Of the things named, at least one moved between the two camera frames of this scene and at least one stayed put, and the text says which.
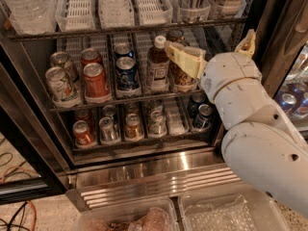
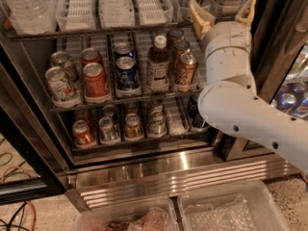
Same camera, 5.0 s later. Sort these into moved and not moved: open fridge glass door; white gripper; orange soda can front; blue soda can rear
Moved: white gripper
Not moved: blue soda can rear; open fridge glass door; orange soda can front
